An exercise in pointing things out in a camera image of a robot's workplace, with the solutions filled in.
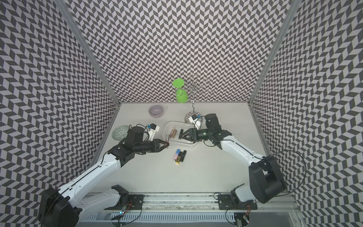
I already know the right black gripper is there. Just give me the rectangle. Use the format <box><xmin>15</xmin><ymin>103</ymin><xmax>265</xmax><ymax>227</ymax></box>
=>
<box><xmin>180</xmin><ymin>128</ymin><xmax>212</xmax><ymax>142</ymax></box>

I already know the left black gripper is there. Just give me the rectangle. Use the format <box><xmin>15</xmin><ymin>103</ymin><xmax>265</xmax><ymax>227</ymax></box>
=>
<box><xmin>134</xmin><ymin>138</ymin><xmax>170</xmax><ymax>154</ymax></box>

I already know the white plastic storage box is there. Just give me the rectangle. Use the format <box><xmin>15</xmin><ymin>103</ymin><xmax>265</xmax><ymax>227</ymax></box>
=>
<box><xmin>162</xmin><ymin>121</ymin><xmax>196</xmax><ymax>146</ymax></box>

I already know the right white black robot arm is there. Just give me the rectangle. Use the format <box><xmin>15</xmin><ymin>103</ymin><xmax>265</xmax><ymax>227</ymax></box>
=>
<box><xmin>180</xmin><ymin>113</ymin><xmax>287</xmax><ymax>208</ymax></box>

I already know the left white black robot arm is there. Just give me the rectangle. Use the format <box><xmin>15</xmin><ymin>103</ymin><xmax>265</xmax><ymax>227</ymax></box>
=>
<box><xmin>38</xmin><ymin>126</ymin><xmax>169</xmax><ymax>227</ymax></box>

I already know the blue pink gradient lipstick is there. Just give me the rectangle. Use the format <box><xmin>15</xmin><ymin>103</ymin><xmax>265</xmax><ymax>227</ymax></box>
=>
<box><xmin>174</xmin><ymin>149</ymin><xmax>181</xmax><ymax>161</ymax></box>

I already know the black round lipstick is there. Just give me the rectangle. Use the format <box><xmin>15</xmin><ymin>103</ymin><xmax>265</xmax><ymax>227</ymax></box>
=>
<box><xmin>180</xmin><ymin>150</ymin><xmax>187</xmax><ymax>162</ymax></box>

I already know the black gold square lipstick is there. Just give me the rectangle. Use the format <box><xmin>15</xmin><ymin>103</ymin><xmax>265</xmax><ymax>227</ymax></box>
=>
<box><xmin>175</xmin><ymin>151</ymin><xmax>182</xmax><ymax>165</ymax></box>

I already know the grey purple bowl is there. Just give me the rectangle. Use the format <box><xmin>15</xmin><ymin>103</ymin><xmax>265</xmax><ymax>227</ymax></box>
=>
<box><xmin>148</xmin><ymin>105</ymin><xmax>164</xmax><ymax>118</ymax></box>

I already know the green plastic cup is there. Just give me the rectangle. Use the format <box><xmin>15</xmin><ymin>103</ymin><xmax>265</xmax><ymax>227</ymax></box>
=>
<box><xmin>172</xmin><ymin>78</ymin><xmax>188</xmax><ymax>103</ymax></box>

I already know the green patterned small bowl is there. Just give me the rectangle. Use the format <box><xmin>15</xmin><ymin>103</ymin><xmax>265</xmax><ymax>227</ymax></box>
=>
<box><xmin>111</xmin><ymin>125</ymin><xmax>129</xmax><ymax>141</ymax></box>

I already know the chrome metal stand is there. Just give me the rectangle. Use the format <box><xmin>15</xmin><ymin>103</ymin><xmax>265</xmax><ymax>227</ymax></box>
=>
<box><xmin>184</xmin><ymin>74</ymin><xmax>212</xmax><ymax>124</ymax></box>

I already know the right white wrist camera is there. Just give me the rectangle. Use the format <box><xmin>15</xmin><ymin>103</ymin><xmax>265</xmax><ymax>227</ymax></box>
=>
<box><xmin>189</xmin><ymin>114</ymin><xmax>202</xmax><ymax>130</ymax></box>

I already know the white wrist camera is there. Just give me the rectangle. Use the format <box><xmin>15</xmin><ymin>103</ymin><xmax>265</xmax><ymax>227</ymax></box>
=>
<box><xmin>147</xmin><ymin>124</ymin><xmax>160</xmax><ymax>141</ymax></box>
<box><xmin>189</xmin><ymin>114</ymin><xmax>202</xmax><ymax>130</ymax></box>

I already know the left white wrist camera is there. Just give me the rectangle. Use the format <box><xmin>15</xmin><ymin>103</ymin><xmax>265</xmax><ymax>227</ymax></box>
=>
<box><xmin>147</xmin><ymin>124</ymin><xmax>160</xmax><ymax>141</ymax></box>

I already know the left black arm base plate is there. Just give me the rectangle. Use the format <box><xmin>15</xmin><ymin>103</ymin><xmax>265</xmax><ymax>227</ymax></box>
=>
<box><xmin>111</xmin><ymin>194</ymin><xmax>145</xmax><ymax>210</ymax></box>

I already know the aluminium front rail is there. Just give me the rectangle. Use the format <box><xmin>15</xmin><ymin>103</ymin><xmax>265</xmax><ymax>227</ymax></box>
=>
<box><xmin>60</xmin><ymin>192</ymin><xmax>301</xmax><ymax>213</ymax></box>

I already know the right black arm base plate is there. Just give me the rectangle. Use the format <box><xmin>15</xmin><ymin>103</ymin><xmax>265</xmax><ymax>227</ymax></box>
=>
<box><xmin>216</xmin><ymin>194</ymin><xmax>258</xmax><ymax>211</ymax></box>

